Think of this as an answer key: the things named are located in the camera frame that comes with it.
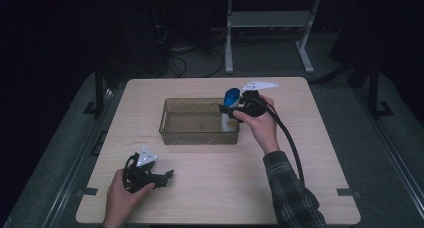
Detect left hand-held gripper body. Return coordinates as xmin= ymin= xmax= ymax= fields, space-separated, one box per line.
xmin=121 ymin=146 xmax=159 ymax=194

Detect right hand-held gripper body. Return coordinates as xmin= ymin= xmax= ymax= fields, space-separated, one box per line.
xmin=239 ymin=80 xmax=280 ymax=119

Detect white bottle with blue cap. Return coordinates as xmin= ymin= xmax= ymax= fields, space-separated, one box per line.
xmin=220 ymin=86 xmax=242 ymax=133

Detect clear brown plastic bin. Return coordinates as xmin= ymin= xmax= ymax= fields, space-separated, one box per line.
xmin=158 ymin=96 xmax=241 ymax=146

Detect person's right hand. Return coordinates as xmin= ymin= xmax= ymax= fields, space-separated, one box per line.
xmin=232 ymin=94 xmax=281 ymax=155

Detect person's left hand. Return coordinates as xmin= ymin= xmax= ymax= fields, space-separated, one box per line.
xmin=102 ymin=169 xmax=156 ymax=228

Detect black metal stand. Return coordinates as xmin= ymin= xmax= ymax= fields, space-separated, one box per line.
xmin=83 ymin=63 xmax=113 ymax=119
xmin=366 ymin=59 xmax=396 ymax=120

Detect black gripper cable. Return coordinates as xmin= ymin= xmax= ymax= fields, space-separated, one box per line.
xmin=248 ymin=95 xmax=306 ymax=186

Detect black floor cables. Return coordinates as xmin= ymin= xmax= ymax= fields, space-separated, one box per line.
xmin=166 ymin=45 xmax=227 ymax=79

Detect white metal desk frame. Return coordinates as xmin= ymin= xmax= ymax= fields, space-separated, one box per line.
xmin=224 ymin=0 xmax=322 ymax=75

